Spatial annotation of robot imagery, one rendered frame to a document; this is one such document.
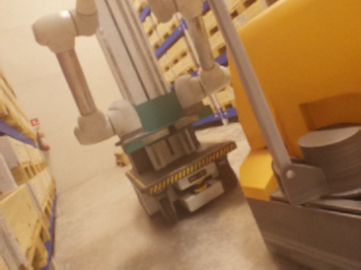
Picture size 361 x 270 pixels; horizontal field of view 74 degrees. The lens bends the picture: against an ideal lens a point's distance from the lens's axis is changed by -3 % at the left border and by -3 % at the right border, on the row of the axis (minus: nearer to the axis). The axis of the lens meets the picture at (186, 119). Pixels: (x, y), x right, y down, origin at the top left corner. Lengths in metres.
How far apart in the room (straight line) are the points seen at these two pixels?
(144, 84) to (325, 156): 1.42
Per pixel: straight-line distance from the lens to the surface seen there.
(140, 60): 1.92
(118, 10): 2.05
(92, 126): 1.52
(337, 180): 0.77
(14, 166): 1.96
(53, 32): 1.37
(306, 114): 0.92
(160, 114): 1.78
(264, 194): 0.90
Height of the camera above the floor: 0.68
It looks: 4 degrees down
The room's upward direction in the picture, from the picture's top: 23 degrees counter-clockwise
